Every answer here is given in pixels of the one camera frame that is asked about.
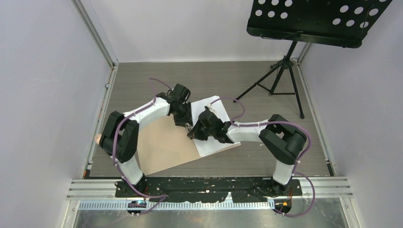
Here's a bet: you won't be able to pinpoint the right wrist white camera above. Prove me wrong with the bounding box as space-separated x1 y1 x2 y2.
205 103 217 114

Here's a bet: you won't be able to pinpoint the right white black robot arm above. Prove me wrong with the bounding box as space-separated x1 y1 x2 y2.
187 107 311 195

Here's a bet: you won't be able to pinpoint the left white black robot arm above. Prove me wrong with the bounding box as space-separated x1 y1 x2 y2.
96 84 193 197

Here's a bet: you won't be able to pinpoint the black music stand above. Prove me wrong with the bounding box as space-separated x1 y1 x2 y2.
236 0 392 119

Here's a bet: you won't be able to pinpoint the brown cardboard folder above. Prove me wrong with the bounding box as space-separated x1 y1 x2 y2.
137 114 241 176

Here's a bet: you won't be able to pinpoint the white paper sheets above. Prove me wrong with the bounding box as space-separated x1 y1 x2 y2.
187 95 241 157

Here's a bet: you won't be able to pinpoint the aluminium frame rail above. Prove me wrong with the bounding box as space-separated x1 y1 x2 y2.
67 177 353 211

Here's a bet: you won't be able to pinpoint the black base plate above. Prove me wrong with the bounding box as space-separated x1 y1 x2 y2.
135 177 302 203

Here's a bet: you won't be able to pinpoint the silver folder clip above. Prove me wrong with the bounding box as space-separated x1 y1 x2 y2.
185 123 192 132

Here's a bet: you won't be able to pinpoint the beige handle tool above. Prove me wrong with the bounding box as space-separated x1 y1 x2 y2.
94 133 102 145

